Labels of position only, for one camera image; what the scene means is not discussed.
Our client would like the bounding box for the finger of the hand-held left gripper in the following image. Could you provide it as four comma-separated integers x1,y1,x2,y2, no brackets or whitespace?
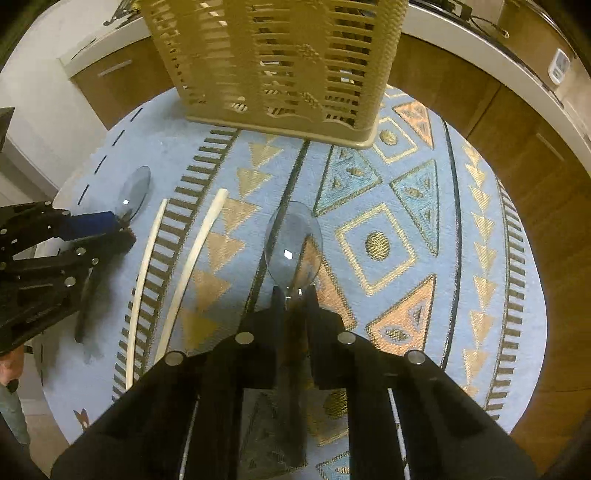
0,202,122,259
9,230,137,301

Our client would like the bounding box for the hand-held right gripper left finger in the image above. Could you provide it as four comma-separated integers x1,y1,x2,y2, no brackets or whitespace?
51,286,289,480

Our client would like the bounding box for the metal cabinet handle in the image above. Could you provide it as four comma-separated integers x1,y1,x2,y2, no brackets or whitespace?
536,133,566,161
97,59,132,77

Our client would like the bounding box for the white refrigerator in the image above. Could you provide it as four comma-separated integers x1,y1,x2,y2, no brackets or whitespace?
0,18,114,208

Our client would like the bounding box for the wooden chopstick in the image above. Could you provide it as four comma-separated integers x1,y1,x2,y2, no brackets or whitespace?
124,198,169,392
154,188,229,367

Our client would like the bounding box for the person's left forearm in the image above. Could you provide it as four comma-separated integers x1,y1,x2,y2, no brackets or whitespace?
0,346,25,393

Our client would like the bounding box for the black power cable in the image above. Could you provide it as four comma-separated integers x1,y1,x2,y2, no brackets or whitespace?
436,0,511,38

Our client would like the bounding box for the steel spoon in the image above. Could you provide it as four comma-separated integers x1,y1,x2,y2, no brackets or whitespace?
265,200,324,388

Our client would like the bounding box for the blue patterned tablecloth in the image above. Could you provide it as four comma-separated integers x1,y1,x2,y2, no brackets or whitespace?
39,85,548,480

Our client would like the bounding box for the clear plastic spoon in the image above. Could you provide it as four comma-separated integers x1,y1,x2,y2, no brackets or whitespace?
74,166,151,343

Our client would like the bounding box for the brown rice cooker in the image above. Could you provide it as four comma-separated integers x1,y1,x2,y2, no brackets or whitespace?
499,0,583,109

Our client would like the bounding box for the metal slotted spatula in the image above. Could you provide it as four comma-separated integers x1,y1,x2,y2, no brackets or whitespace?
104,0,141,26

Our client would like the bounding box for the beige slotted plastic utensil basket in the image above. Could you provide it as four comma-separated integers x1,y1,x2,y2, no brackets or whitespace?
136,0,409,149

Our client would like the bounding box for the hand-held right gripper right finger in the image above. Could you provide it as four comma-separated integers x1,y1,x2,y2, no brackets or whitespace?
305,286,537,480

